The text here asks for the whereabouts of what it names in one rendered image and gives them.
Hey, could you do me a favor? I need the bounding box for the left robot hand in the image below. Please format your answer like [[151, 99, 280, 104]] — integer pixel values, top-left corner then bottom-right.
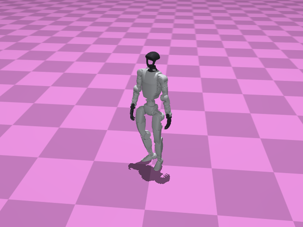
[[164, 114, 172, 129]]

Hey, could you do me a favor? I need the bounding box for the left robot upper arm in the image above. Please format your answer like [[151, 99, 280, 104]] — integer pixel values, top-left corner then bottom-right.
[[158, 74, 168, 101]]

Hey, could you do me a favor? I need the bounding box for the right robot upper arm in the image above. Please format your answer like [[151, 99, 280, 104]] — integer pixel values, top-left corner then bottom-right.
[[134, 69, 144, 92]]

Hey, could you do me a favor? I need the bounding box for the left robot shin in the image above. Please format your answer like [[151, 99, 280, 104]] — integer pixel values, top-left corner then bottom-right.
[[155, 137, 163, 162]]

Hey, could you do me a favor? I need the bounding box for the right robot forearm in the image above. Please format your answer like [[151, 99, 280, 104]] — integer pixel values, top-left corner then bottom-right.
[[131, 91, 140, 106]]

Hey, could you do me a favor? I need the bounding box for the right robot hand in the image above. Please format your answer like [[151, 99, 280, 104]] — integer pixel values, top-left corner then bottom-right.
[[130, 103, 135, 121]]

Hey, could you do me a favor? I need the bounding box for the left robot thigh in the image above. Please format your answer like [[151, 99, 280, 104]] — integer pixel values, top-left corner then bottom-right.
[[152, 110, 164, 144]]

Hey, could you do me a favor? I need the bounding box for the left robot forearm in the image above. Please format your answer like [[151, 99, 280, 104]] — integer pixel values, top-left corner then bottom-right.
[[163, 95, 172, 117]]

